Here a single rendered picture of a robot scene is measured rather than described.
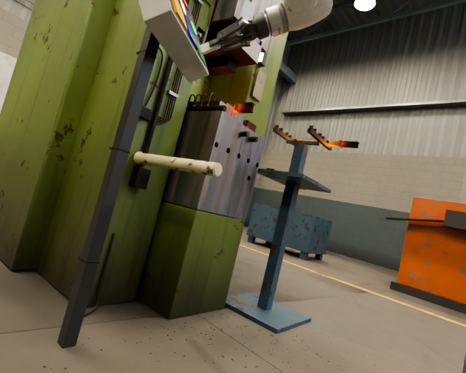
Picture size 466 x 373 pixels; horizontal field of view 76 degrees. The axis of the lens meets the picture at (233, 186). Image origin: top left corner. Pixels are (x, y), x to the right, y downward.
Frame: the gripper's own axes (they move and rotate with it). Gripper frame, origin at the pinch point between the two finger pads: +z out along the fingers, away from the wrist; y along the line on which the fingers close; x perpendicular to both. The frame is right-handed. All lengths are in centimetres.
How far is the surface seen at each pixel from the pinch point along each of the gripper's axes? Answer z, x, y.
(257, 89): -12, 17, 77
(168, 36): 8.6, -5.6, -18.7
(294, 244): 1, -98, 410
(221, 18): -6, 36, 34
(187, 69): 9.4, -5.7, -1.3
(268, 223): 32, -54, 433
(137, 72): 22.8, -7.4, -11.4
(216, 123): 9.9, -14.5, 30.3
